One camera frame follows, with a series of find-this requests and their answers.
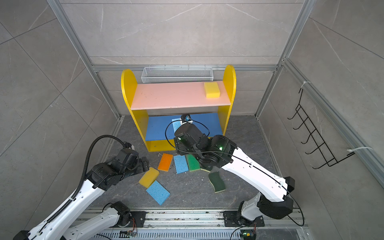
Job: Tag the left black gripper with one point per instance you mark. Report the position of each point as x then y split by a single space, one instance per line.
138 161

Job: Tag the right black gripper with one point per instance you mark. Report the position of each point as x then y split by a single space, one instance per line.
180 146

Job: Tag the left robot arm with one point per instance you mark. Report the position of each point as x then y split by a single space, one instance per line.
93 183

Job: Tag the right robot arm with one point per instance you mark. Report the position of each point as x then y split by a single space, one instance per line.
274 198

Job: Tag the yellow shelf unit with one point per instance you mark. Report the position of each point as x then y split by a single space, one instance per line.
154 106

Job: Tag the green yellow sponge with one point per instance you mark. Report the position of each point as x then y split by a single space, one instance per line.
193 164

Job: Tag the light blue sponge middle row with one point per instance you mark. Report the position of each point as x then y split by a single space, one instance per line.
181 164

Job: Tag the orange sponge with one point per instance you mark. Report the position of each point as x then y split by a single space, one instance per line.
165 162

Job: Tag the light blue sponge front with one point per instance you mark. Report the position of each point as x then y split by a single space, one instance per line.
158 192

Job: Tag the dark green curved sponge lower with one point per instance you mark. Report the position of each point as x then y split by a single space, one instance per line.
217 182

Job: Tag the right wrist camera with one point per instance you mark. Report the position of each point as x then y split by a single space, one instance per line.
186 118

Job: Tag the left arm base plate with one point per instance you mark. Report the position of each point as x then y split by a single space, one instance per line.
135 219

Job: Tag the aluminium rail base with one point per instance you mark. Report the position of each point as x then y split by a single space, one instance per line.
196 225

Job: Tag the white wire mesh basket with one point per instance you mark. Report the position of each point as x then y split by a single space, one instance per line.
157 75

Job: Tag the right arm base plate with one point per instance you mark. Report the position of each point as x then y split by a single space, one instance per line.
234 219

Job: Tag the black wire hook rack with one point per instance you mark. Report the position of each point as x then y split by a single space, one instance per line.
314 136

